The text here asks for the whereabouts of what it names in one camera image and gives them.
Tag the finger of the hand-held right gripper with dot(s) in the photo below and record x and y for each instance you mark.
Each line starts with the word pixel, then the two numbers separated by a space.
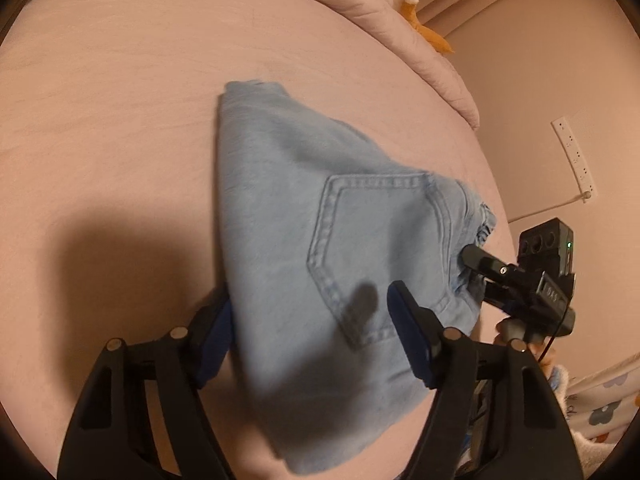
pixel 482 260

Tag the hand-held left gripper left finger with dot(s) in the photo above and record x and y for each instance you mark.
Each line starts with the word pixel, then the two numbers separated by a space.
pixel 215 340

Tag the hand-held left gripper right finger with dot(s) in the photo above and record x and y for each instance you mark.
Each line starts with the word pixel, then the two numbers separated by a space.
pixel 407 330

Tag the light blue denim pants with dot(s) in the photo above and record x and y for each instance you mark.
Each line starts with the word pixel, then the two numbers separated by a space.
pixel 300 210

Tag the person's right hand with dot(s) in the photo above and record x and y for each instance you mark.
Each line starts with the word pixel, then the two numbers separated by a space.
pixel 539 352

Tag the white power strip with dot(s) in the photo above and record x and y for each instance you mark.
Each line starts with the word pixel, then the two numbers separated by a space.
pixel 575 160

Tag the pink duvet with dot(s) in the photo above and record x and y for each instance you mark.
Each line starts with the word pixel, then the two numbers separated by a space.
pixel 425 75

